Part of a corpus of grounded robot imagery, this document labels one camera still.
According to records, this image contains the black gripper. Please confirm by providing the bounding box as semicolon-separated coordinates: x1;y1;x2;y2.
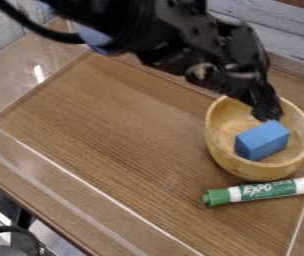
185;23;283;122

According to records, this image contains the blue rectangular block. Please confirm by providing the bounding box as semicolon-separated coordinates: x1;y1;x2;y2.
233;121;291;161

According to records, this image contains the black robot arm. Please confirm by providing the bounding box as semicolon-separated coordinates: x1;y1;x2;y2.
0;0;283;121

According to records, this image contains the brown wooden bowl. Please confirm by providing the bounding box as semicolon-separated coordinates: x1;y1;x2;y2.
204;96;304;181

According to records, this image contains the green Expo marker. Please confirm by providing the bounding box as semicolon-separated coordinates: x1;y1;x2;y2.
202;177;304;207

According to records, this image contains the clear acrylic tray wall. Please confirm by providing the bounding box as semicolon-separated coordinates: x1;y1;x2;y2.
0;128;204;256

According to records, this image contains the black cable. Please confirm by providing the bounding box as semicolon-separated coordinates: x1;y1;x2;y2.
0;225;45;256

